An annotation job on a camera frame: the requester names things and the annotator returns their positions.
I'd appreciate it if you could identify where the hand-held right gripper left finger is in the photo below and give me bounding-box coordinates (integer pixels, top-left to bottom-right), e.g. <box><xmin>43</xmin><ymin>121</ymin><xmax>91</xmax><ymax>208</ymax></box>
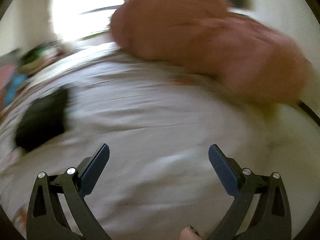
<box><xmin>26</xmin><ymin>143</ymin><xmax>111</xmax><ymax>240</ymax></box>

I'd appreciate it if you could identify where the white printed quilt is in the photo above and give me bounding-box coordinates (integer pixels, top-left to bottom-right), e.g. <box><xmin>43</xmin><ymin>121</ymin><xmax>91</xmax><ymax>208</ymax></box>
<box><xmin>0</xmin><ymin>41</ymin><xmax>320</xmax><ymax>233</ymax></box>

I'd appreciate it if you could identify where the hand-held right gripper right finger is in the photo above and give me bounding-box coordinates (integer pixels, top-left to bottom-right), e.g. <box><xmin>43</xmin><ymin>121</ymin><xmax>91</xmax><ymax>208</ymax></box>
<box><xmin>208</xmin><ymin>144</ymin><xmax>292</xmax><ymax>240</ymax></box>

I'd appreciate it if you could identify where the pink rolled blanket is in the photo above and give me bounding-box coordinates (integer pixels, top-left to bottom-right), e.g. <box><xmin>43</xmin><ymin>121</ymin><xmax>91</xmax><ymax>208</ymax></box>
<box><xmin>109</xmin><ymin>0</ymin><xmax>309</xmax><ymax>106</ymax></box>

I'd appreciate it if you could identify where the window with dark frame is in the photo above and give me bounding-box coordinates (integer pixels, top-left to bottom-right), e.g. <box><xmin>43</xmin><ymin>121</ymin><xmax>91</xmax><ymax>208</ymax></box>
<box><xmin>50</xmin><ymin>0</ymin><xmax>137</xmax><ymax>41</ymax></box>

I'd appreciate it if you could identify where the person's right hand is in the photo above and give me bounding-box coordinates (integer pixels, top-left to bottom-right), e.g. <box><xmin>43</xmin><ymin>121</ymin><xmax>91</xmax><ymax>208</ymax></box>
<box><xmin>179</xmin><ymin>226</ymin><xmax>207</xmax><ymax>240</ymax></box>

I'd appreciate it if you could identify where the stack of folded clothes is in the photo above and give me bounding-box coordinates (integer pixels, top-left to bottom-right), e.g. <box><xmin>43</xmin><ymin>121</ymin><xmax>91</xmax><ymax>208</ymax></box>
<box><xmin>21</xmin><ymin>42</ymin><xmax>66</xmax><ymax>71</ymax></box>

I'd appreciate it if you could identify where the blue striped cloth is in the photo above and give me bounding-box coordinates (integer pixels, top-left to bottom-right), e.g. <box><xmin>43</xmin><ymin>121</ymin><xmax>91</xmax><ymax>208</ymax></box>
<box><xmin>2</xmin><ymin>70</ymin><xmax>28</xmax><ymax>103</ymax></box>

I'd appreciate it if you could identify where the black sweater with orange cuffs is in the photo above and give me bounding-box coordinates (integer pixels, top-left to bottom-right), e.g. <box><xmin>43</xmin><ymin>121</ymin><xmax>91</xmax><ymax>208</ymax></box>
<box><xmin>15</xmin><ymin>86</ymin><xmax>72</xmax><ymax>153</ymax></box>

